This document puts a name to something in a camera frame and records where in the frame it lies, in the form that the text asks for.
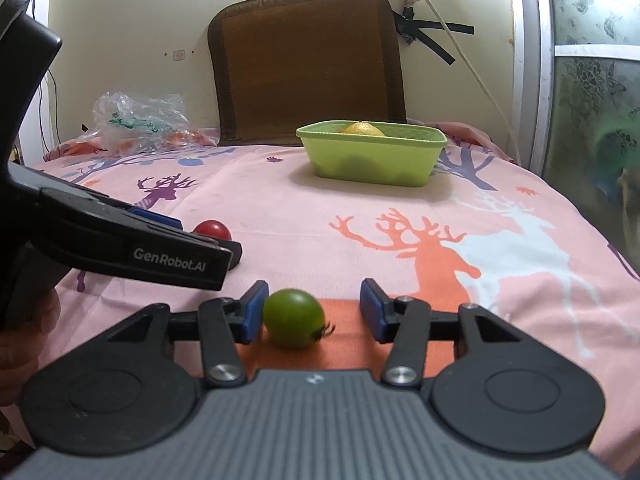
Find green cherry tomato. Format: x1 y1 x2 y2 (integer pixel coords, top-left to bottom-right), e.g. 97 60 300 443
262 288 335 349

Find left human hand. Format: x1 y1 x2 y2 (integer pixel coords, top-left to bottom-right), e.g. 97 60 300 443
0 289 61 406

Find clear plastic bag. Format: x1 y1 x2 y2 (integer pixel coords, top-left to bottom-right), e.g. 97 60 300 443
74 91 220 156

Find pink deer print bedsheet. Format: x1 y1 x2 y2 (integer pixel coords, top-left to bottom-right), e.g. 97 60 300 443
13 144 639 479

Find yellow lemon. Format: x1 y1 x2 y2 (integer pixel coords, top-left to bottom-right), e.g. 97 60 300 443
340 122 385 136

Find brown woven seat cushion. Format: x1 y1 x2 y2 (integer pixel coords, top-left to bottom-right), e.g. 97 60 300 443
207 0 407 145

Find green plastic basket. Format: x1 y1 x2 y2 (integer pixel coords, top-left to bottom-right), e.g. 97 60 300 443
296 120 448 188

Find black tape strips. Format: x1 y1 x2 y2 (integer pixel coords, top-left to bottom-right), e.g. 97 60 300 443
391 6 476 66

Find frosted glass sliding door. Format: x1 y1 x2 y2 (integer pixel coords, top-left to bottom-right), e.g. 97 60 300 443
521 0 639 270

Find black wall cable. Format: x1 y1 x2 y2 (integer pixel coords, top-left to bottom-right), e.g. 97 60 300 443
41 66 64 154

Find white power cable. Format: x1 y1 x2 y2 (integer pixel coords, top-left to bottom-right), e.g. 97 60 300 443
366 0 524 166

